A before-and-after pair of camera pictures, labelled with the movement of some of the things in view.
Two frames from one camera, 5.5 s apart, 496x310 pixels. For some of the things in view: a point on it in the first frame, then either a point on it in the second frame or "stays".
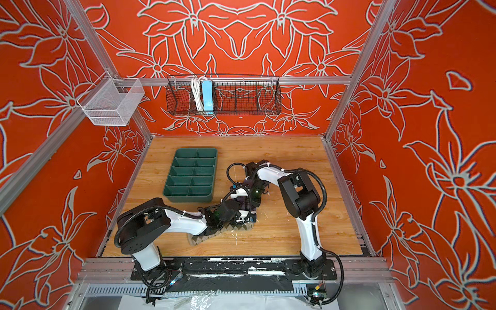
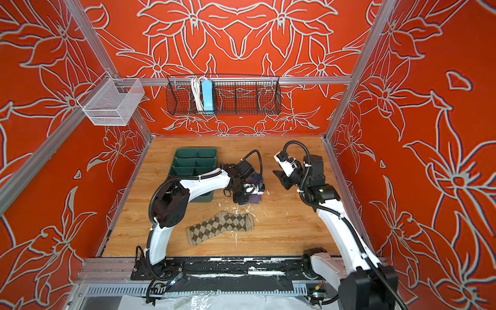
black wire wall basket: (232, 95) stays
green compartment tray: (192, 175) stays
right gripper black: (254, 203) → (283, 177)
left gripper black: (239, 205) → (237, 199)
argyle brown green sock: (194, 239) stays
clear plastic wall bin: (111, 101) stays
